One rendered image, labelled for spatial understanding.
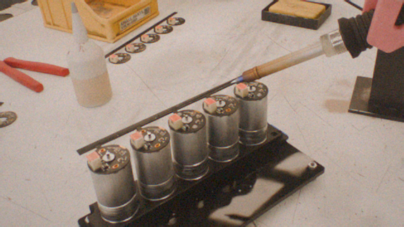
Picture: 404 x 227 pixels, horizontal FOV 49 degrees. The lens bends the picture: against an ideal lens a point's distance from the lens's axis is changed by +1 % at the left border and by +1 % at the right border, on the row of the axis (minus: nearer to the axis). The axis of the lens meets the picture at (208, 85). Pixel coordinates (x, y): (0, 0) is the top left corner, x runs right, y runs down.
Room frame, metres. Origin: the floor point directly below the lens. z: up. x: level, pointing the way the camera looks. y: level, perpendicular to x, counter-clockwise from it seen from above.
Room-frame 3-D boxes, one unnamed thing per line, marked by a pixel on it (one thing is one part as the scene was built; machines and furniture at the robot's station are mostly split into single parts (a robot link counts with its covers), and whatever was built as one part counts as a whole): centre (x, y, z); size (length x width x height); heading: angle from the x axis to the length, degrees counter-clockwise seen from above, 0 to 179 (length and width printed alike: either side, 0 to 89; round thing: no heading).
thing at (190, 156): (0.23, 0.02, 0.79); 0.02 x 0.02 x 0.05
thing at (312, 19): (0.52, -0.12, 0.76); 0.07 x 0.05 x 0.02; 57
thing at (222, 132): (0.25, -0.01, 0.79); 0.02 x 0.02 x 0.05
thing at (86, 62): (0.36, 0.11, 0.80); 0.03 x 0.03 x 0.10
